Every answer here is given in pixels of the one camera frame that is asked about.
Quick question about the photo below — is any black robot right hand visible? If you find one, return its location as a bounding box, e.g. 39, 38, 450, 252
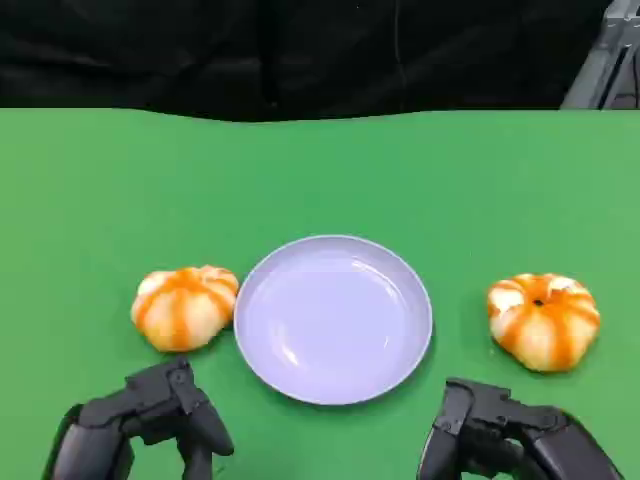
417, 377, 626, 480

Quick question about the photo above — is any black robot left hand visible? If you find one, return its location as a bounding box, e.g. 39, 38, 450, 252
42, 355, 236, 480

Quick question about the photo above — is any lilac plate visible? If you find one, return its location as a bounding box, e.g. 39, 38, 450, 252
233, 233, 434, 406

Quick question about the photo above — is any green table cloth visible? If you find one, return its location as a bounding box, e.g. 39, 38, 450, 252
0, 107, 640, 480

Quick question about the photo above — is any black backdrop curtain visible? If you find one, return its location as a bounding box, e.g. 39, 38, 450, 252
0, 0, 610, 123

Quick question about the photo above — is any grey machine frame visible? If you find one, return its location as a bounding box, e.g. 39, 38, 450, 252
559, 0, 640, 111

